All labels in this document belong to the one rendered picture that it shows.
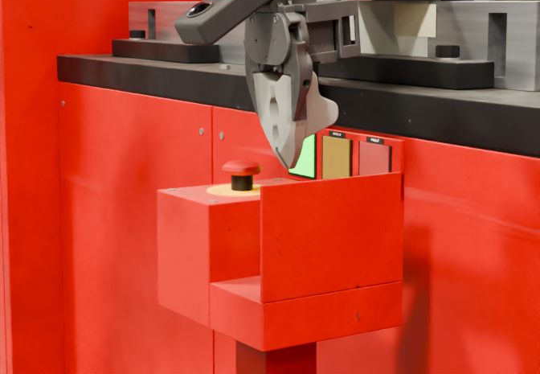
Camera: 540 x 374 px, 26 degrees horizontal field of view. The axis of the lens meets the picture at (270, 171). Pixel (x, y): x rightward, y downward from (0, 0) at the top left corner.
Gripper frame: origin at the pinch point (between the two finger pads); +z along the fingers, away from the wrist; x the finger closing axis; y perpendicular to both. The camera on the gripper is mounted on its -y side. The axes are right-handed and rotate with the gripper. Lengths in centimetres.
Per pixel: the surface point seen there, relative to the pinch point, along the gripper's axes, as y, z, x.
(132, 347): 18, 43, 77
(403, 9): 32.5, -10.5, 21.0
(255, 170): 2.0, 2.6, 8.0
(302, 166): 9.7, 3.9, 11.1
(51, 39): 23, -6, 109
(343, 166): 9.7, 3.1, 3.9
